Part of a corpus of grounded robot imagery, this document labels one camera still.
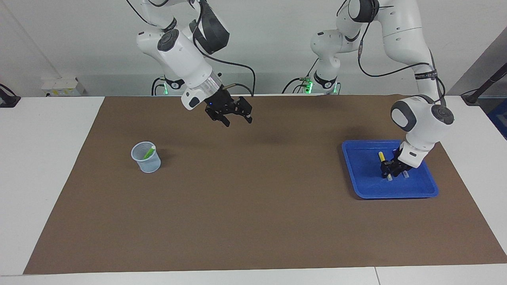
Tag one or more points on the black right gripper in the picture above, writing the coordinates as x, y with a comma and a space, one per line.
222, 105

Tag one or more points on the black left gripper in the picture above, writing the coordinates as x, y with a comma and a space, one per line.
392, 164

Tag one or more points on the yellow highlighter pen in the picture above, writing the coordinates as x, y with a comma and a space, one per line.
382, 156

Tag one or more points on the green highlighter pen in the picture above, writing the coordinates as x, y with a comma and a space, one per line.
149, 152

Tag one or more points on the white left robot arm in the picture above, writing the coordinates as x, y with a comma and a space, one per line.
420, 118

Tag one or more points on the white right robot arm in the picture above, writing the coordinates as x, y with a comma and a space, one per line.
186, 59

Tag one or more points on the blue plastic tray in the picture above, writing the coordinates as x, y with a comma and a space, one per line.
364, 178

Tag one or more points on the brown table mat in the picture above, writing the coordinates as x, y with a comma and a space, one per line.
253, 198

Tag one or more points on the translucent plastic cup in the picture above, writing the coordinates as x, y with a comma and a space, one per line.
148, 166

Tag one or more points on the blue box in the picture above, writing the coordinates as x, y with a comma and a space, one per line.
500, 118

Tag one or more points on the black stand pole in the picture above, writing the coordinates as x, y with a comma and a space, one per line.
489, 81

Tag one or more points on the black clamp mount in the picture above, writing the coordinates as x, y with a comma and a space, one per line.
8, 99

